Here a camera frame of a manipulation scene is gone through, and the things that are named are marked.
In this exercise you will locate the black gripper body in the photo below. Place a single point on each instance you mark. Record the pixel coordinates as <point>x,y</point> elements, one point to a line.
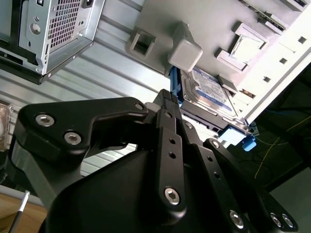
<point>116,194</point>

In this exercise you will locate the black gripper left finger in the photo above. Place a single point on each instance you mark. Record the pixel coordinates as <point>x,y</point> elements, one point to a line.
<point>73,114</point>

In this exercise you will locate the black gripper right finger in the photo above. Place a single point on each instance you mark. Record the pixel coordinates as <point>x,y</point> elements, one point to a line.
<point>218,174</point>

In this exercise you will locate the hard disk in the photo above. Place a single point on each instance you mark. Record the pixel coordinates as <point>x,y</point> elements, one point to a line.
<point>209,92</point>

